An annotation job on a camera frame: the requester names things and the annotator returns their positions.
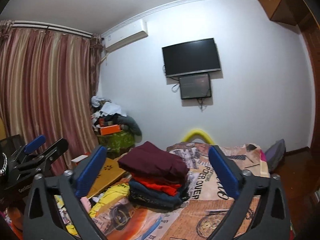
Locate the navy blue folded garment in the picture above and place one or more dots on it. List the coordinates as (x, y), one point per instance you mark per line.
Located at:
(154, 196)

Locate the white air conditioner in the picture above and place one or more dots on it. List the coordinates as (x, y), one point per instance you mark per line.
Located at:
(124, 35)

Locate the purple grey backpack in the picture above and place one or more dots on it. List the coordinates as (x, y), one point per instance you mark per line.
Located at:
(275, 154)

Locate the black wall television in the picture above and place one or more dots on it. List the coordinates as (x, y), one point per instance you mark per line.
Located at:
(191, 57)

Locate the striped pink curtain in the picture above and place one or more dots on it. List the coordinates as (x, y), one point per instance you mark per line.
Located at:
(47, 81)

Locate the yellow garment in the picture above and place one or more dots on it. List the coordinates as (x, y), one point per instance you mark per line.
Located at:
(112, 210)

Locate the maroon large garment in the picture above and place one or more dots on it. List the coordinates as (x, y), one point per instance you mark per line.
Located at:
(148, 160)

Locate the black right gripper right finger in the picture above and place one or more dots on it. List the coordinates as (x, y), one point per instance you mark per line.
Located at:
(271, 219)

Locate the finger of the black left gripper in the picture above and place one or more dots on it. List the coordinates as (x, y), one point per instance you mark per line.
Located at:
(35, 144)

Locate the yellow curved headboard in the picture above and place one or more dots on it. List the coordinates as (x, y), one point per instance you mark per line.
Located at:
(199, 134)

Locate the red folded garment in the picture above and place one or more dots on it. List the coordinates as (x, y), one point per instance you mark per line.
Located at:
(158, 184)

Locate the small dark wall monitor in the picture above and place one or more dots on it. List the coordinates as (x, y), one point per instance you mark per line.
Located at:
(197, 86)

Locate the black folded garment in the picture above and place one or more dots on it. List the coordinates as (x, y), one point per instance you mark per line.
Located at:
(155, 203)

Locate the dark grey bag on table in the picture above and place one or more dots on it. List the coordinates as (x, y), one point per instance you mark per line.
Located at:
(129, 124)

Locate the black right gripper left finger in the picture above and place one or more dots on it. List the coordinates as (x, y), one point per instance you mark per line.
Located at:
(41, 217)

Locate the orange box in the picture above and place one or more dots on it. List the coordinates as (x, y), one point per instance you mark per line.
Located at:
(109, 130)

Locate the patterned newspaper print bedspread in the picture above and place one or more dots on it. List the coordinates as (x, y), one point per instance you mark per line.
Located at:
(196, 218)

